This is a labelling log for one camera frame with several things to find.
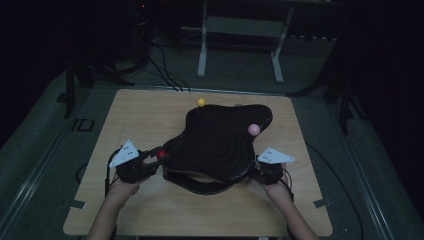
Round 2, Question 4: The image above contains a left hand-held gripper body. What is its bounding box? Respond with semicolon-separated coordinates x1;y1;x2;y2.
108;139;162;184

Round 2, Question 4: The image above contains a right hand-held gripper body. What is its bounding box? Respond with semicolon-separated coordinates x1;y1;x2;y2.
252;146;296;186

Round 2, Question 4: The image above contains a black wavy tray stand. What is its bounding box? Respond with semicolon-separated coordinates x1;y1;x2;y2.
161;97;274;195

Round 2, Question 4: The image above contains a person's right hand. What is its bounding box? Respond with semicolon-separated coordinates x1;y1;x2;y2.
262;163;295;205

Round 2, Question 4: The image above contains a person's left hand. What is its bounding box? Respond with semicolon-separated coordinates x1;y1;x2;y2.
105;179;142;205

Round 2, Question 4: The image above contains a black rectangular floor marker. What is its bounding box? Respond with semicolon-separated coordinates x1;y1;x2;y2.
71;118;95;132

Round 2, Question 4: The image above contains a black tripod stand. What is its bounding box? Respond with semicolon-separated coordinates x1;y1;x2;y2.
64;49;134;119
288;43;368;134

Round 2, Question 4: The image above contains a white metal stand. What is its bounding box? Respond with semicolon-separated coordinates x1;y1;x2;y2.
196;0;296;84

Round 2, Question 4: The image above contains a black computer tower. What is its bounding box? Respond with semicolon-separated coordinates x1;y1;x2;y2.
131;0;156;64

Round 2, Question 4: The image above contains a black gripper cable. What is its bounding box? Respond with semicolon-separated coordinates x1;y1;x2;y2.
104;153;121;198
281;166;296;203

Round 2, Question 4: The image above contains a short black floor cable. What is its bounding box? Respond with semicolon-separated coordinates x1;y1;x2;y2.
75;161;89;184

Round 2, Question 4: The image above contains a bundle of black floor cables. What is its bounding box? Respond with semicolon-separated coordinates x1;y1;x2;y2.
146;43;191;93

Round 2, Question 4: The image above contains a long black floor cable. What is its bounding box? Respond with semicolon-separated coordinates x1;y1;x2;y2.
304;143;364;240

